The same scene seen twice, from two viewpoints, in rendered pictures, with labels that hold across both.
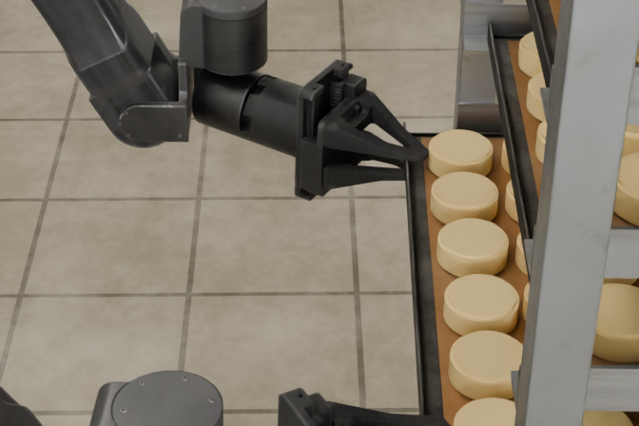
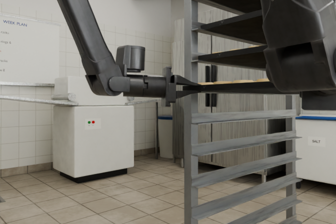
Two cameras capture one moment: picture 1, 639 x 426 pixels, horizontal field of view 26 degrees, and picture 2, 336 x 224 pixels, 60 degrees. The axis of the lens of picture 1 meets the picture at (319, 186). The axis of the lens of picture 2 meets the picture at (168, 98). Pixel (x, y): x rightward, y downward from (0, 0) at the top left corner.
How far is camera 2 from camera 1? 0.89 m
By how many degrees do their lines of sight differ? 52
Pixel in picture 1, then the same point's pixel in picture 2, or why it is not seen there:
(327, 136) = (178, 78)
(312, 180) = (172, 96)
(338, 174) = (181, 92)
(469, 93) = (193, 79)
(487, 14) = (196, 55)
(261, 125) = (151, 84)
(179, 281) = not seen: outside the picture
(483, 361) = not seen: hidden behind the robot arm
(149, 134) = (118, 88)
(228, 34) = (139, 54)
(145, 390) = not seen: outside the picture
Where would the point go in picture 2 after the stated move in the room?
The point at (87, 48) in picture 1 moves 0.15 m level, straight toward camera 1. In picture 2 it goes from (99, 53) to (150, 46)
